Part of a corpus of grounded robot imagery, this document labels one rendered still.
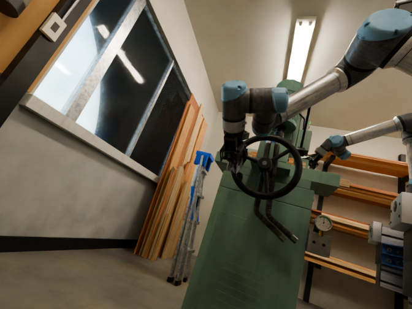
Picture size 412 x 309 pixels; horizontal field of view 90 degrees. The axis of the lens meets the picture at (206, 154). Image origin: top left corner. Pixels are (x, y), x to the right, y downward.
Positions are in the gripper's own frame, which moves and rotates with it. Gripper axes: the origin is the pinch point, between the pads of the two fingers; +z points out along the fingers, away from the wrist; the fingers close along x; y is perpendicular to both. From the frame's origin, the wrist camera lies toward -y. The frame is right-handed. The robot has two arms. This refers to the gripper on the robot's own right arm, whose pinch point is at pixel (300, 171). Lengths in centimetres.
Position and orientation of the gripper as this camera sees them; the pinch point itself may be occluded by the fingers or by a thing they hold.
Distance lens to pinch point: 181.0
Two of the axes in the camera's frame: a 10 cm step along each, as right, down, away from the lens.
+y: -2.5, 3.2, -9.1
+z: -5.3, 7.4, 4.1
